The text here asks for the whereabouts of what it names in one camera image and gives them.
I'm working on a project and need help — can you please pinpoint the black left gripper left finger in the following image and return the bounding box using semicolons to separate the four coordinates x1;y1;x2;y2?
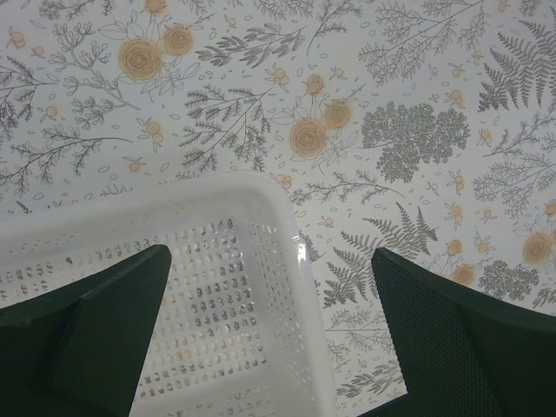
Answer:
1;245;171;416

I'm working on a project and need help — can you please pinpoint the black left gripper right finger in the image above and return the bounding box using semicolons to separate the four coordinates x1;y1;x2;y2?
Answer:
372;248;555;416

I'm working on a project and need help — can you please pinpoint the white perforated plastic basket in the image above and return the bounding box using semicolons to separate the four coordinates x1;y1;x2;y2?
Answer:
1;173;336;416

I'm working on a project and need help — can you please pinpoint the floral patterned table mat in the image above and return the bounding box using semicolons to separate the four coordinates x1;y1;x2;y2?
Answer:
1;1;555;416

